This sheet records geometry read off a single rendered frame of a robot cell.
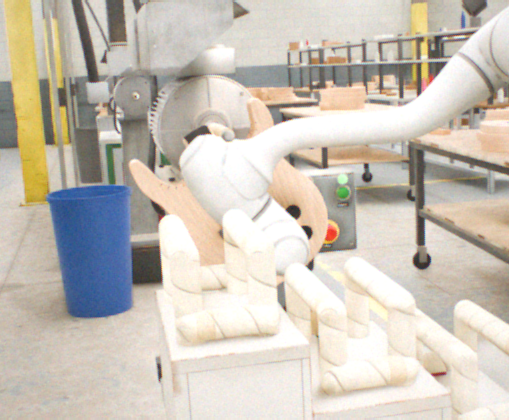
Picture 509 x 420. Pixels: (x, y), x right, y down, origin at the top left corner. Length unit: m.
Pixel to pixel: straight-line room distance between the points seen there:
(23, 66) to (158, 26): 7.49
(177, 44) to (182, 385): 0.89
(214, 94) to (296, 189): 0.31
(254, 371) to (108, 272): 3.79
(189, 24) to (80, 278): 3.17
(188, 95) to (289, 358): 1.12
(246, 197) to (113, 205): 3.20
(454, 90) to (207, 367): 0.79
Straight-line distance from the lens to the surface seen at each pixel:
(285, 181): 1.75
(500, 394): 1.11
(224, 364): 0.82
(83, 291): 4.63
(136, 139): 5.29
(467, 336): 1.13
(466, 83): 1.42
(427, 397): 0.90
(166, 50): 1.56
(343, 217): 1.95
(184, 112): 1.86
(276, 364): 0.83
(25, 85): 9.03
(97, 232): 4.51
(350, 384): 0.89
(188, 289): 0.82
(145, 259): 5.26
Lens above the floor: 1.39
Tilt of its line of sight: 11 degrees down
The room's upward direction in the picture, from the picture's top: 3 degrees counter-clockwise
